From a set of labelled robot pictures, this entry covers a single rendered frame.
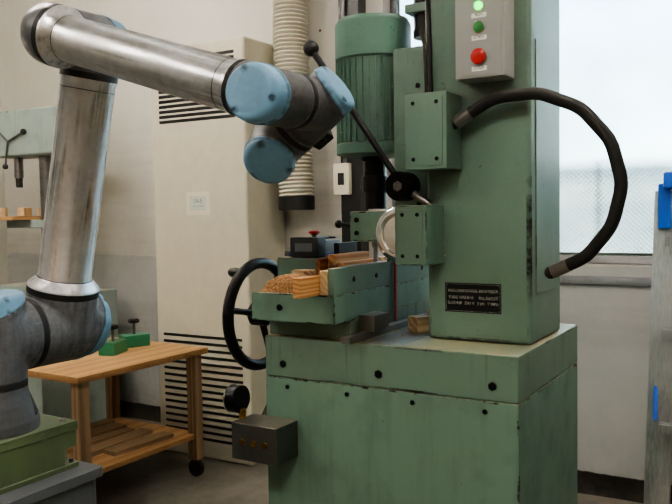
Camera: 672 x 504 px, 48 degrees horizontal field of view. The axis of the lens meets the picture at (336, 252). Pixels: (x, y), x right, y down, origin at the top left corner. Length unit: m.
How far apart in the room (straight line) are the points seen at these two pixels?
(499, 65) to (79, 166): 0.86
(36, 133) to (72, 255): 2.21
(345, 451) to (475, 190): 0.60
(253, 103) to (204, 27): 2.65
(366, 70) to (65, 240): 0.74
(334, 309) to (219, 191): 1.80
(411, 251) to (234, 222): 1.78
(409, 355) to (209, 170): 1.95
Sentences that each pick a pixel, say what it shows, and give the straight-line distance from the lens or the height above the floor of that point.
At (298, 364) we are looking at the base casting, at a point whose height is 0.74.
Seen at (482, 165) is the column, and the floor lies 1.16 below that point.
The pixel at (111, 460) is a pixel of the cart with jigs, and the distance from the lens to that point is 2.99.
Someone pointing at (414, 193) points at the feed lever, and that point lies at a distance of 1.58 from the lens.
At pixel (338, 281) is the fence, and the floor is 0.93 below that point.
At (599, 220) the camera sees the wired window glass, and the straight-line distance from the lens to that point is 2.98.
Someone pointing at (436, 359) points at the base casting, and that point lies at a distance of 1.51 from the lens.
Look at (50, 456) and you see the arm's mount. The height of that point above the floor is 0.59.
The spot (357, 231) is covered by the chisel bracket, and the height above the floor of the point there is 1.02.
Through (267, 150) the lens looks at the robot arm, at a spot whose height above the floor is 1.17.
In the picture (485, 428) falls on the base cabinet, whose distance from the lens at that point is 1.50.
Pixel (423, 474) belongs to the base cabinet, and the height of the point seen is 0.55.
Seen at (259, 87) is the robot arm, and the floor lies 1.25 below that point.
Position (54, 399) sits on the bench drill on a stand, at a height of 0.24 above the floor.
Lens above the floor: 1.07
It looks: 3 degrees down
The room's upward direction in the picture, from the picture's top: 1 degrees counter-clockwise
